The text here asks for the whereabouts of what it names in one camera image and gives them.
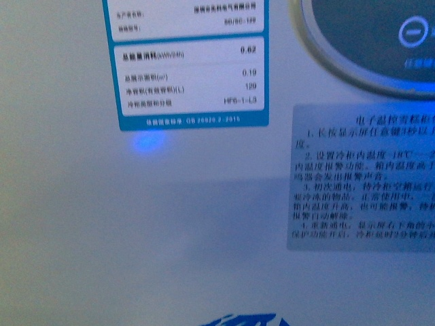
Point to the grey instruction sticker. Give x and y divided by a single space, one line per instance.
362 178

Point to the white blue chest freezer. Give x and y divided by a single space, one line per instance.
101 226

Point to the blue energy label sticker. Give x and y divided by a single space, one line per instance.
189 64

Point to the oval grey control panel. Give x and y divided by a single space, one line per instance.
386 47

